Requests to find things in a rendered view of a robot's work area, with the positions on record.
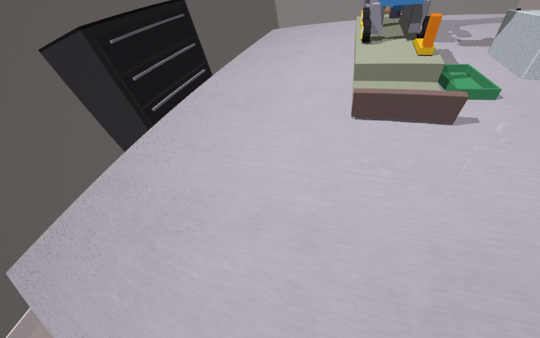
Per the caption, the yellow chock with orange handle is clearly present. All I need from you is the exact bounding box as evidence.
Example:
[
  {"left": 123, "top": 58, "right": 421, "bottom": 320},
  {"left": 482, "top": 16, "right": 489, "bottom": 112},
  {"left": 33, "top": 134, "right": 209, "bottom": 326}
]
[{"left": 413, "top": 13, "right": 442, "bottom": 56}]

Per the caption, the green tray floor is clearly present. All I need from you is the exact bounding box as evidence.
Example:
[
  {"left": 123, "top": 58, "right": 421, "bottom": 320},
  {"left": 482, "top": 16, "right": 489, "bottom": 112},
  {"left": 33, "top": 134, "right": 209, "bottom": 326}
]
[{"left": 444, "top": 72, "right": 482, "bottom": 88}]

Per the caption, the green tray rim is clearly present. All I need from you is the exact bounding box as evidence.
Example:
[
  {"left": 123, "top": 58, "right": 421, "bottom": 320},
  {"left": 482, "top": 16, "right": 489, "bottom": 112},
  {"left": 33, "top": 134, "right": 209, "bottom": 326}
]
[{"left": 437, "top": 64, "right": 502, "bottom": 100}]

